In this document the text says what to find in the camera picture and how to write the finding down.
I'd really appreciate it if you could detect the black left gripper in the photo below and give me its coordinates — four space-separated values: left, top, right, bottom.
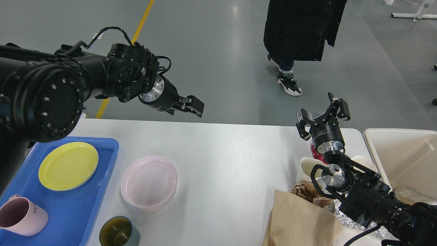
138 75 205 118

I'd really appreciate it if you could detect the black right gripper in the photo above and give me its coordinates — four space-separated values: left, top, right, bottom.
296 93 351 154

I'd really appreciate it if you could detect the pink plastic plate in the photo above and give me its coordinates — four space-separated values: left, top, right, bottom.
120 155 178 213

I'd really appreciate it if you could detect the dark green mug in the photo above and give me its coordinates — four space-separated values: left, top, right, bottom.
99 216 140 246

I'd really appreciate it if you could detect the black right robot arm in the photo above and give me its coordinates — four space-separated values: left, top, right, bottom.
296 93 437 246

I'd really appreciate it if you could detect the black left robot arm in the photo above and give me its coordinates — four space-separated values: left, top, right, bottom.
1 27 205 142

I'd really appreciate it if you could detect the red snack wrapper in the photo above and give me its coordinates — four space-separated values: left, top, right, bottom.
310 143 328 165

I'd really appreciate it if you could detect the white paper cup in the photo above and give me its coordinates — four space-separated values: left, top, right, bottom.
296 157 327 184
351 155 378 172

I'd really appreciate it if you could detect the crumpled brown paper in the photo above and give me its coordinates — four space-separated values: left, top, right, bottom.
290 181 335 213

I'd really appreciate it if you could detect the beige plastic bin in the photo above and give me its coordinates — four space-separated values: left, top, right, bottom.
363 128 437 205

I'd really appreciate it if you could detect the standing person in black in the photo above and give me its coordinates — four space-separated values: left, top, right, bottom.
263 0 347 96

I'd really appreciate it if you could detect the brown paper bag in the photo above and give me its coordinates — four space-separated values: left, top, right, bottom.
262 190 343 246

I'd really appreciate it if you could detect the yellow plastic plate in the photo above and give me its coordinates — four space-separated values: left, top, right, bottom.
38 141 99 191

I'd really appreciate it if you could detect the blue plastic tray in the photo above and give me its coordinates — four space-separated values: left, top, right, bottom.
0 137 119 246

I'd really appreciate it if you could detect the pink mug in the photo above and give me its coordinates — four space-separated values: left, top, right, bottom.
0 194 49 236

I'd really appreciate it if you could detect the white chair frame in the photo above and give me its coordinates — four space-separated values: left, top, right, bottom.
391 0 437 22

